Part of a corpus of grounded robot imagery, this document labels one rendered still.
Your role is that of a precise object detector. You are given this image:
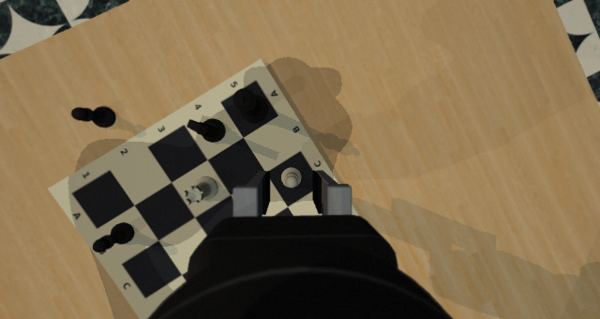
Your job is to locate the white rook chess piece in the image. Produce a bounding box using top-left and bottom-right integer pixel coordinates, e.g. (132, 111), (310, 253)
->
(183, 176), (218, 205)

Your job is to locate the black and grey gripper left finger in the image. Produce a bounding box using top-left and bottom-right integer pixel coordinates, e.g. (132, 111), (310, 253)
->
(232, 171), (270, 217)

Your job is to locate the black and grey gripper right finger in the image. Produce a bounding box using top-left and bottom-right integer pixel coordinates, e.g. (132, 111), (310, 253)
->
(312, 171), (352, 215)

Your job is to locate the black and cream chessboard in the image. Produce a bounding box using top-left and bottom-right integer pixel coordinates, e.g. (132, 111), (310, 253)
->
(48, 59), (338, 319)

